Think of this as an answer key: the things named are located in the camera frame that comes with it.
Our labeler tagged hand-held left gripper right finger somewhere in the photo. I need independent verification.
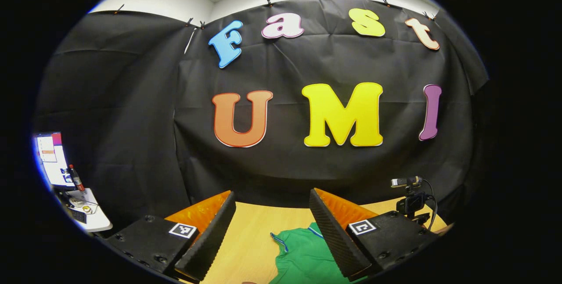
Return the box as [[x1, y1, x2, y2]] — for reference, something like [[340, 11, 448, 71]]
[[309, 187, 440, 281]]

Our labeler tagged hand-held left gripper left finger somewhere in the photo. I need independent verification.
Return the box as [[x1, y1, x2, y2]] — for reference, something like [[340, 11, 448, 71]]
[[105, 190, 237, 281]]

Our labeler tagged green T-shirt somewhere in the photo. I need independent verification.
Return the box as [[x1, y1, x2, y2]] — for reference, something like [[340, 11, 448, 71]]
[[269, 222, 369, 284]]

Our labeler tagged black webcam on stand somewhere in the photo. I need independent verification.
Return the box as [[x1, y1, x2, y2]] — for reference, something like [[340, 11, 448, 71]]
[[391, 176, 433, 226]]

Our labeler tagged white side table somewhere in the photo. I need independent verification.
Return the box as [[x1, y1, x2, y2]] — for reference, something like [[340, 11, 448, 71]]
[[55, 187, 113, 233]]

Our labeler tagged red bottle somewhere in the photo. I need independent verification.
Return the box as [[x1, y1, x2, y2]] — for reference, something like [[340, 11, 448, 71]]
[[68, 164, 85, 192]]

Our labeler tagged computer monitor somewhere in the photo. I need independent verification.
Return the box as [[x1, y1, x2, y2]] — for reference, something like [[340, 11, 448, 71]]
[[34, 132, 76, 188]]

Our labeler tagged black backdrop cloth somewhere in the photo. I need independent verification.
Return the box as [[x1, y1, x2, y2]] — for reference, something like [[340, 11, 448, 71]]
[[33, 0, 490, 236]]

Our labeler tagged black webcam cable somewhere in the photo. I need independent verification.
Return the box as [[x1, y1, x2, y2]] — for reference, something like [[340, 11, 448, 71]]
[[421, 179, 439, 232]]

